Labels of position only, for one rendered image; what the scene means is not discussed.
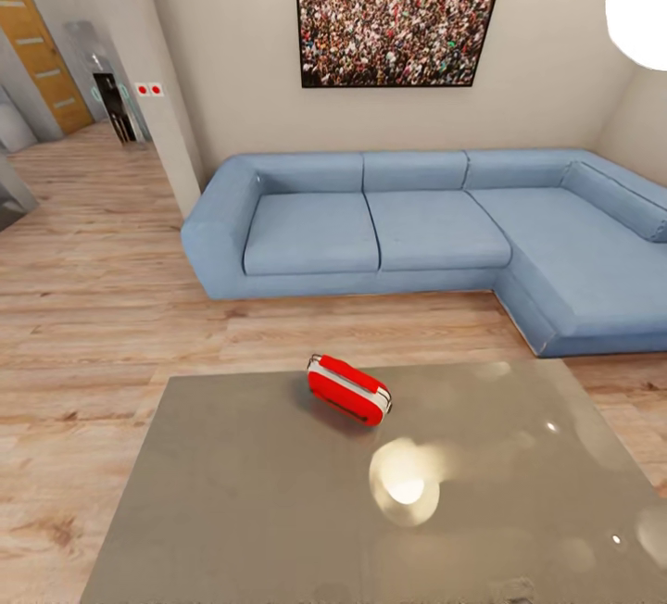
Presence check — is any radio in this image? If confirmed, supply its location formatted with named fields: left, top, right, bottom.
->
left=307, top=355, right=392, bottom=427

